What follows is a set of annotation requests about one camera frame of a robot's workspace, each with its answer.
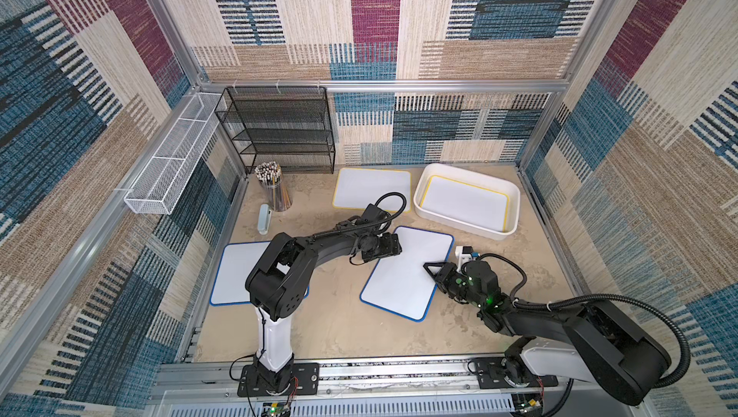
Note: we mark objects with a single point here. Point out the aluminium front rail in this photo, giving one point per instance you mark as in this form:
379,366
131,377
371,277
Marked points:
452,385

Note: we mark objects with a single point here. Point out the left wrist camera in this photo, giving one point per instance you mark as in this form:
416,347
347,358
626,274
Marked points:
374,217

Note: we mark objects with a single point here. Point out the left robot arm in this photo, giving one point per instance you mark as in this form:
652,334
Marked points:
280,280

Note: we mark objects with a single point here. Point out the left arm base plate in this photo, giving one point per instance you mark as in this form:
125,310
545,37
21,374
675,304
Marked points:
299,378

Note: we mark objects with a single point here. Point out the black mesh shelf rack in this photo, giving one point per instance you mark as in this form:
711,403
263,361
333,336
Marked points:
291,126

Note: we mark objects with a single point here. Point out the white storage box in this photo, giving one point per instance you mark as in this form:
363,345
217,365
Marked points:
476,179

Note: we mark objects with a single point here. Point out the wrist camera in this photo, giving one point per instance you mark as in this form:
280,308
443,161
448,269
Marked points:
463,254
374,217

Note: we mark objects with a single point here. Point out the blue whiteboard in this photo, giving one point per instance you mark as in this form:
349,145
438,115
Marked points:
235,266
400,284

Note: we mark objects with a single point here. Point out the white wire basket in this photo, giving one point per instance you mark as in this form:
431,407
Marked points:
163,180

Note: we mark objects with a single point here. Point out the yellow whiteboard back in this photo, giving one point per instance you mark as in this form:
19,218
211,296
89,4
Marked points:
358,187

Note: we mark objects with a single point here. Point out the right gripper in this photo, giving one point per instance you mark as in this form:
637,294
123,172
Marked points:
447,277

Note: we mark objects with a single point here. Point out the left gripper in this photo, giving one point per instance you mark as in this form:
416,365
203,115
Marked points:
393,246

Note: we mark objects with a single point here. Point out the yellow whiteboard front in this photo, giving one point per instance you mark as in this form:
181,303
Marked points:
473,205

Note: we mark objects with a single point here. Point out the pencil cup holder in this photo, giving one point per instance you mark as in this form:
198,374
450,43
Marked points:
270,177

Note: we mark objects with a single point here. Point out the yellow whiteboard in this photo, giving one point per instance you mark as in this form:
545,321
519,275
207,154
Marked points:
358,187
473,205

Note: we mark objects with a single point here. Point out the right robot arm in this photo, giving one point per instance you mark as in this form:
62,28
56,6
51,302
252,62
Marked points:
621,358

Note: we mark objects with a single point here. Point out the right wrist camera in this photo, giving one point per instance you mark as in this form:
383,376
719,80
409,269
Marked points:
463,254

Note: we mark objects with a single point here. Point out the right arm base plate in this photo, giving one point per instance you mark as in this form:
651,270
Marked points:
504,373

